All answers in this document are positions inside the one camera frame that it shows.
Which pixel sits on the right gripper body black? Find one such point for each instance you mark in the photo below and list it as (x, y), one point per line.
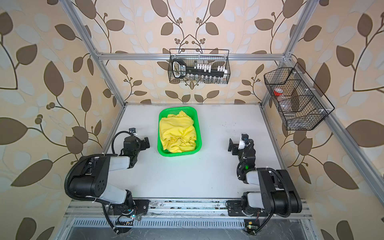
(236, 145)

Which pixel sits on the black wire basket rear wall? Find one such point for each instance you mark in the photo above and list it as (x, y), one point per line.
(217, 57)

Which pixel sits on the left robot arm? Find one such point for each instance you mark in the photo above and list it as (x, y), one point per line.
(87, 180)

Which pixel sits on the black wire basket wall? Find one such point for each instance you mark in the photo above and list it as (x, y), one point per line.
(217, 57)
(303, 105)

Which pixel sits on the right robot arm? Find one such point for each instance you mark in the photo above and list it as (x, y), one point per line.
(277, 194)

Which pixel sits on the red capped container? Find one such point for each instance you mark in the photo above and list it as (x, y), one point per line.
(278, 92)

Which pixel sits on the green plastic basket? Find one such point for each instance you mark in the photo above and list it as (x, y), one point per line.
(191, 112)

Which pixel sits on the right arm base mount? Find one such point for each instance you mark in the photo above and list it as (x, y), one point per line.
(236, 209)

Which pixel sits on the black tool with white labels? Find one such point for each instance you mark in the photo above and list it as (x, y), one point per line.
(180, 69)

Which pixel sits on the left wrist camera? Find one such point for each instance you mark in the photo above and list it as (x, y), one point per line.
(133, 130)

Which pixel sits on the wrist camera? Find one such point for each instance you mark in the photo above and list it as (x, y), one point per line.
(243, 141)
(133, 130)

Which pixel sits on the aluminium front rail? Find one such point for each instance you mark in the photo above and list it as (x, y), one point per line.
(161, 208)

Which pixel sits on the yellow trousers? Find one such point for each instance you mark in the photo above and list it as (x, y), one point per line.
(177, 133)

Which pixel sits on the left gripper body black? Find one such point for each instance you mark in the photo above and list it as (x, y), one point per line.
(144, 143)

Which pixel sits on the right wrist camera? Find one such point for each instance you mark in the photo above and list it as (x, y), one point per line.
(243, 141)

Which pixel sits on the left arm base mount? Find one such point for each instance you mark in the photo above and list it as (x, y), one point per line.
(132, 208)

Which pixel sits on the black wire basket right wall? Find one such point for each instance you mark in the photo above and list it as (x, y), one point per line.
(303, 105)

